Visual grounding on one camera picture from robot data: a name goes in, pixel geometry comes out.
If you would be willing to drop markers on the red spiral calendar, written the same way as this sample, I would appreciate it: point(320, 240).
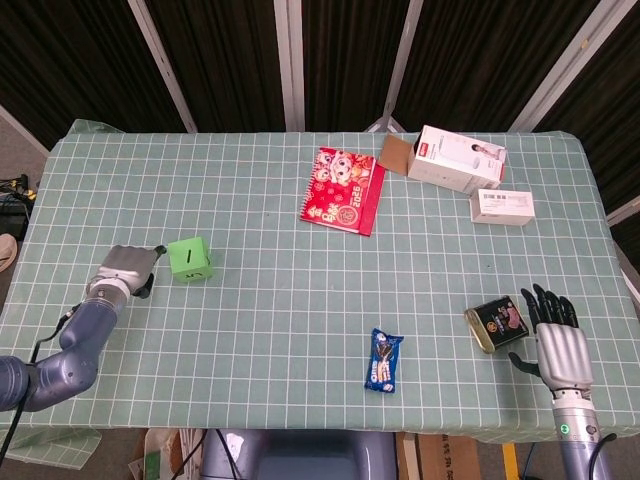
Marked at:
point(340, 190)

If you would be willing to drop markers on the green grid tablecloth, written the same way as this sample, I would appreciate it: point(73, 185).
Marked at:
point(150, 200)

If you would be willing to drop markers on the black equipment with yellow parts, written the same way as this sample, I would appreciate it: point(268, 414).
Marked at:
point(12, 207)

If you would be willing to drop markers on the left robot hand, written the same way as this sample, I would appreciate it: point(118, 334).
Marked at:
point(125, 265)

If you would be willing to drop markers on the beige hat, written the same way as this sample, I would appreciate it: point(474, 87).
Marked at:
point(6, 252)

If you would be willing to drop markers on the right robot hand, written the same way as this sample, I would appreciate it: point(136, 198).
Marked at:
point(565, 355)

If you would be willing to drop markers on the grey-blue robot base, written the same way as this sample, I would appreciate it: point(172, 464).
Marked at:
point(310, 455)

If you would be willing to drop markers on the large white product box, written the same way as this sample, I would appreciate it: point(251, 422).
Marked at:
point(450, 160)

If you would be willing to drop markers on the paper bag with green print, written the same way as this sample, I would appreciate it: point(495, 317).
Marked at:
point(160, 455)

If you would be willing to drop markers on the blue Oreo cookie pack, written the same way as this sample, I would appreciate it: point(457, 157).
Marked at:
point(384, 361)

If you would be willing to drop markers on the white screen frame post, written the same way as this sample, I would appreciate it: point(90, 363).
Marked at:
point(402, 65)
point(162, 65)
point(290, 65)
point(625, 210)
point(567, 65)

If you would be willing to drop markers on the brown cardboard box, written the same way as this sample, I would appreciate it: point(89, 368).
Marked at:
point(445, 457)

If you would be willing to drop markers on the small white barcode box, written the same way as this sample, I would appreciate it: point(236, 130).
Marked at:
point(502, 207)

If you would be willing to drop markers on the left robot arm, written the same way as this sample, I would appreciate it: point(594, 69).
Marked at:
point(75, 360)

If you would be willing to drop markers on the black luncheon meat can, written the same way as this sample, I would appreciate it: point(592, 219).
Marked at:
point(497, 325)

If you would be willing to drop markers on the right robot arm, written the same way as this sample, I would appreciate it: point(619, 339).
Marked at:
point(580, 440)

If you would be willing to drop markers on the green cube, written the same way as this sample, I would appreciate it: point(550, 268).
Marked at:
point(187, 257)

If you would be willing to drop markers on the dark corrugated screen panel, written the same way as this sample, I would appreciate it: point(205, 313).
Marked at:
point(350, 60)
point(610, 100)
point(75, 60)
point(225, 60)
point(490, 60)

